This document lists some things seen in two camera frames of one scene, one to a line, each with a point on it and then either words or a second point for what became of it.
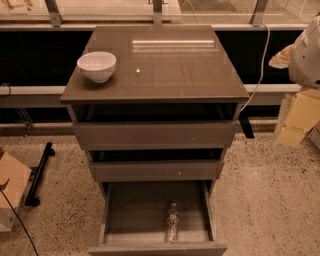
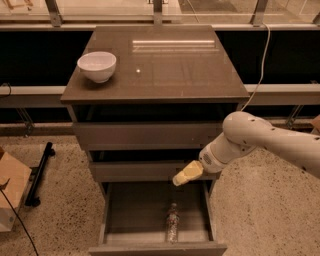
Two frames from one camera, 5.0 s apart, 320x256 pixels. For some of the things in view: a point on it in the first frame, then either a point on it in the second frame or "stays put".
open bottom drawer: x=134 y=217 stays put
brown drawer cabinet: x=155 y=106 stays put
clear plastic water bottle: x=172 y=219 stays put
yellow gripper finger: x=281 y=59 -> x=213 y=157
